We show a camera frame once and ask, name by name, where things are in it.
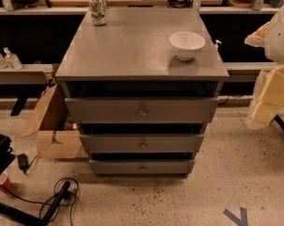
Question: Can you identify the white pump bottle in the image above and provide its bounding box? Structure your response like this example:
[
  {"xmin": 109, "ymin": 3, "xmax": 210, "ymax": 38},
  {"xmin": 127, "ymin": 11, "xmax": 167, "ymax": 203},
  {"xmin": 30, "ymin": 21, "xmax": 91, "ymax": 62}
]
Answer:
[{"xmin": 214, "ymin": 40, "xmax": 222, "ymax": 51}]

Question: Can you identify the grey top drawer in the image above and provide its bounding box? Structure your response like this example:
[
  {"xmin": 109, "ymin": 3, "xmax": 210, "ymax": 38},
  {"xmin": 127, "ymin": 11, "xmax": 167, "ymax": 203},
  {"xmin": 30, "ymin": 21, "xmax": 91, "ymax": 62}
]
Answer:
[{"xmin": 65, "ymin": 98, "xmax": 218, "ymax": 123}]

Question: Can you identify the white bowl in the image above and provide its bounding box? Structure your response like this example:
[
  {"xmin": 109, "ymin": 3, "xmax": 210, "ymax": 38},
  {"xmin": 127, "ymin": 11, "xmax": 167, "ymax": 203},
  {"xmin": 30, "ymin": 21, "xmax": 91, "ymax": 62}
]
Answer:
[{"xmin": 169, "ymin": 31, "xmax": 205, "ymax": 61}]

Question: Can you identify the grey drawer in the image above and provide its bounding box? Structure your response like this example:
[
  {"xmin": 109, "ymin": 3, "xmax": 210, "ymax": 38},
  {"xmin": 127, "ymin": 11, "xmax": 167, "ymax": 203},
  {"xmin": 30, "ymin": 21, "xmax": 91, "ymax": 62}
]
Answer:
[
  {"xmin": 89, "ymin": 160, "xmax": 195, "ymax": 175},
  {"xmin": 65, "ymin": 98, "xmax": 218, "ymax": 123},
  {"xmin": 80, "ymin": 134, "xmax": 203, "ymax": 153}
]

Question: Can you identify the black power adapter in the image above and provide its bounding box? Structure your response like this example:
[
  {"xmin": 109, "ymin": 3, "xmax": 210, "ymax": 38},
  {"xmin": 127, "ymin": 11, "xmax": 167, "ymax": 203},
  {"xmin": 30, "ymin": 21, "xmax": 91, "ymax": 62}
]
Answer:
[{"xmin": 17, "ymin": 153, "xmax": 29, "ymax": 171}]

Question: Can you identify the grey drawer cabinet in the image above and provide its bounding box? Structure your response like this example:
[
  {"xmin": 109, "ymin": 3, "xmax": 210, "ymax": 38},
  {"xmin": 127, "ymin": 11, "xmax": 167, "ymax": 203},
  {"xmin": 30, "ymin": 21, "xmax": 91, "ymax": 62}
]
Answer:
[{"xmin": 56, "ymin": 8, "xmax": 229, "ymax": 161}]

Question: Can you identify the green white drink can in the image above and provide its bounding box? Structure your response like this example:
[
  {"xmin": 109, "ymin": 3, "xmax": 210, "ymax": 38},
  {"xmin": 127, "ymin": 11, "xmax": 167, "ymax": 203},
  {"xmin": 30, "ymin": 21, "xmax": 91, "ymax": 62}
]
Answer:
[{"xmin": 89, "ymin": 0, "xmax": 106, "ymax": 25}]

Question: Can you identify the grey bottom drawer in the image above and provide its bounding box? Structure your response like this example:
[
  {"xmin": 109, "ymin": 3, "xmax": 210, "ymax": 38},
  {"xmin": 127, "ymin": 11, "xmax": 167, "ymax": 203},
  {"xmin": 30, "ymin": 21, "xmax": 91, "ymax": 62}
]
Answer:
[{"xmin": 89, "ymin": 160, "xmax": 195, "ymax": 175}]

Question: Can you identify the black bin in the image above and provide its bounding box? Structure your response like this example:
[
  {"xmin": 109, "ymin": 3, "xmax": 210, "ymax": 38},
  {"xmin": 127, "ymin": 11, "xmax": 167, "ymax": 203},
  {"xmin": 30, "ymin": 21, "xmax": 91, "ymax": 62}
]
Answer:
[{"xmin": 0, "ymin": 134, "xmax": 15, "ymax": 174}]

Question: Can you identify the red plastic cup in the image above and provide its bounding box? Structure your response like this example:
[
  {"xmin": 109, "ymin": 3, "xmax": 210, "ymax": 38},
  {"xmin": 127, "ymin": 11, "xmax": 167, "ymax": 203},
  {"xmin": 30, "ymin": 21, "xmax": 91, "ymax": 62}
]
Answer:
[{"xmin": 0, "ymin": 171, "xmax": 12, "ymax": 193}]

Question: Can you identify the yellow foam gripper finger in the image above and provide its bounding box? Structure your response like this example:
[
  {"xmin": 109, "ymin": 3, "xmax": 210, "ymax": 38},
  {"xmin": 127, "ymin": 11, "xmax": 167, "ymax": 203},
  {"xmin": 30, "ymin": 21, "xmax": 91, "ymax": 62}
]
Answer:
[
  {"xmin": 245, "ymin": 22, "xmax": 270, "ymax": 47},
  {"xmin": 245, "ymin": 65, "xmax": 284, "ymax": 130}
]

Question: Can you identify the black stand leg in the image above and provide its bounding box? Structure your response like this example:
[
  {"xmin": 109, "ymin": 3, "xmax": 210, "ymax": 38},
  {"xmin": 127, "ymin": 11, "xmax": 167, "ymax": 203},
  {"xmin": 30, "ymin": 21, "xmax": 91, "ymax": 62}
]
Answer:
[{"xmin": 0, "ymin": 180, "xmax": 77, "ymax": 226}]

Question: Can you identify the brown cardboard box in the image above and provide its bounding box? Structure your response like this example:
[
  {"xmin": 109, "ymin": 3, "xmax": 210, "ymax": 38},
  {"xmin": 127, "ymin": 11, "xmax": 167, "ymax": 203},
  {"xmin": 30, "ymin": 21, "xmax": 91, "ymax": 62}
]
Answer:
[{"xmin": 20, "ymin": 84, "xmax": 87, "ymax": 159}]

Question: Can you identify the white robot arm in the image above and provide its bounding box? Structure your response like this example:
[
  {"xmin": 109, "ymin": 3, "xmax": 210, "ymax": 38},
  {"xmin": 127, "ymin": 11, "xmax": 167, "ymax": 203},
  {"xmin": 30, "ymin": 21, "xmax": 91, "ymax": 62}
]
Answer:
[{"xmin": 245, "ymin": 5, "xmax": 284, "ymax": 130}]

